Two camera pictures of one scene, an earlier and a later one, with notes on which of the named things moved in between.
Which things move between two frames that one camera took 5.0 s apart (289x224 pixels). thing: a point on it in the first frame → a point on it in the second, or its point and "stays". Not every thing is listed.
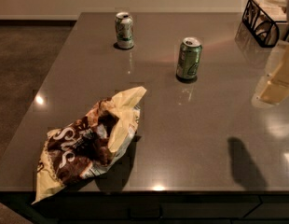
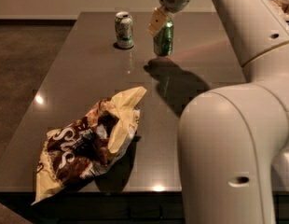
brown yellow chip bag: x=89 y=145 stays
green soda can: x=189 y=58 → x=163 y=39
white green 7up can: x=124 y=32 stays
